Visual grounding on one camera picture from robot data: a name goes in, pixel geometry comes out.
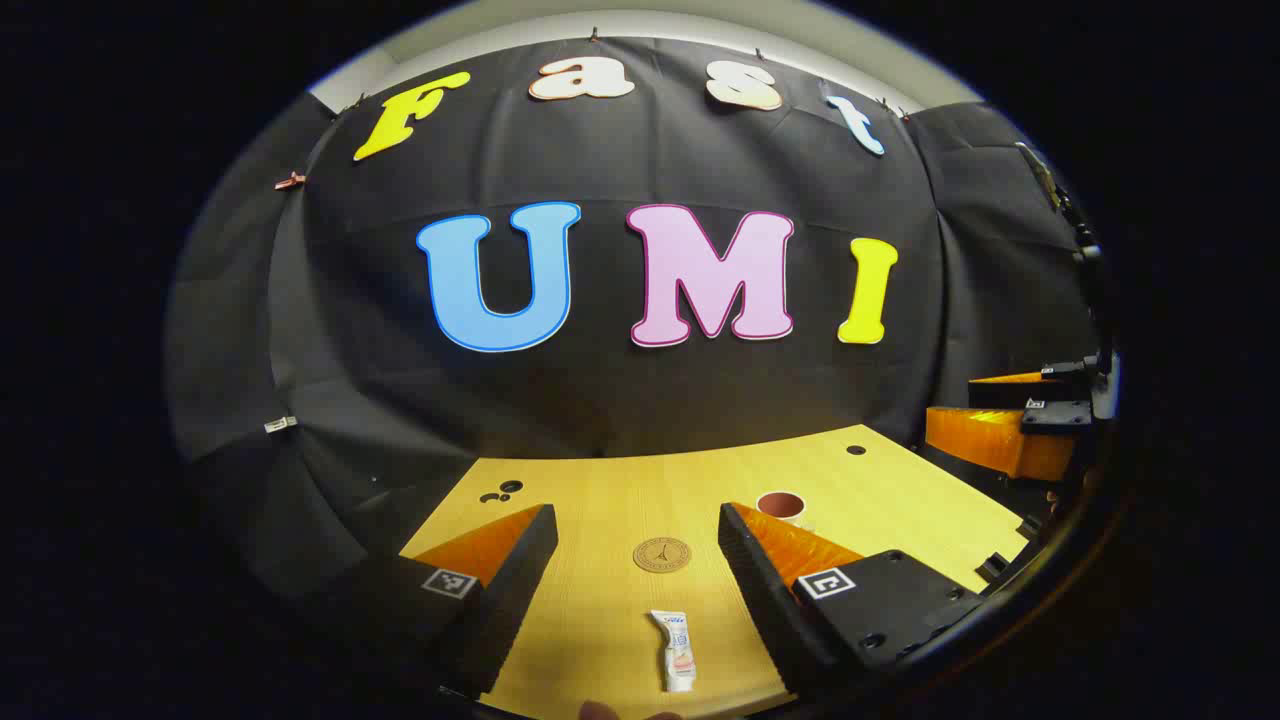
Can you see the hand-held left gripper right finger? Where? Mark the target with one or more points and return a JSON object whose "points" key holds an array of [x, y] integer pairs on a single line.
{"points": [[760, 600]]}

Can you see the beige cup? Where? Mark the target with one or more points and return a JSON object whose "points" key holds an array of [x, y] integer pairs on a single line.
{"points": [[782, 505]]}

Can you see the red clip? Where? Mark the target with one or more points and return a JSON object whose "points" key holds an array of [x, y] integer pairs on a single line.
{"points": [[290, 181]]}

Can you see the white toothpaste tube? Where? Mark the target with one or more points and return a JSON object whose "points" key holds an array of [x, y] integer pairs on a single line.
{"points": [[677, 650]]}

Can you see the white clip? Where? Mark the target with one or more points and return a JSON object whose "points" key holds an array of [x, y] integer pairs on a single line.
{"points": [[280, 424]]}

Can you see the black backdrop cloth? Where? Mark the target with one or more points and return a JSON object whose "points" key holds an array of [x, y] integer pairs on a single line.
{"points": [[600, 400]]}

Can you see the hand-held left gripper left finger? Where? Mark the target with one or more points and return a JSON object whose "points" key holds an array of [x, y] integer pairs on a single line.
{"points": [[520, 575]]}

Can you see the round cork coaster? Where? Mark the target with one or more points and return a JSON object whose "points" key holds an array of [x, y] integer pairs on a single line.
{"points": [[662, 555]]}

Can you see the wooden desktop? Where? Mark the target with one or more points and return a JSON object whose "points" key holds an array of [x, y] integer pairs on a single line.
{"points": [[610, 490]]}

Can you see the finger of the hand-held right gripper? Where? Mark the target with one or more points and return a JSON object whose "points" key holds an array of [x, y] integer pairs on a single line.
{"points": [[1010, 392], [990, 440]]}

